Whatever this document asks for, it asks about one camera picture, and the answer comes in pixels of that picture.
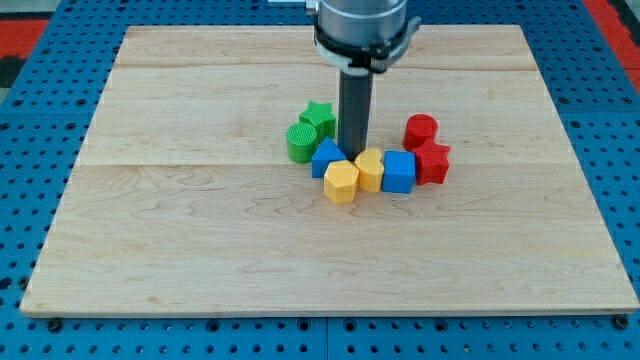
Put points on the light wooden board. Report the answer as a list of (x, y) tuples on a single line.
[(183, 202)]

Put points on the green star block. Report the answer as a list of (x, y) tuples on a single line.
[(321, 117)]

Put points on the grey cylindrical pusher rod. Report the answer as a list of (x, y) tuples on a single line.
[(353, 114)]

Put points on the red cylinder block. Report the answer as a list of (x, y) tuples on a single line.
[(420, 128)]

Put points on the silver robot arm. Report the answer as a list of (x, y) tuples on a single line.
[(359, 37)]

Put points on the blue cube block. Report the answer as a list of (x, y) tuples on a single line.
[(400, 172)]

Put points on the blue triangle block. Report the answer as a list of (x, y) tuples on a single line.
[(326, 153)]

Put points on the red star block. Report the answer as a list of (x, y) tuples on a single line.
[(432, 163)]

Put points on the yellow hexagon block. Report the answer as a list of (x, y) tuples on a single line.
[(341, 182)]

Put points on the yellow heart block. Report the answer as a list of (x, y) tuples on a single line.
[(371, 169)]

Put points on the green cylinder block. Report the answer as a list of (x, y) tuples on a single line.
[(301, 142)]

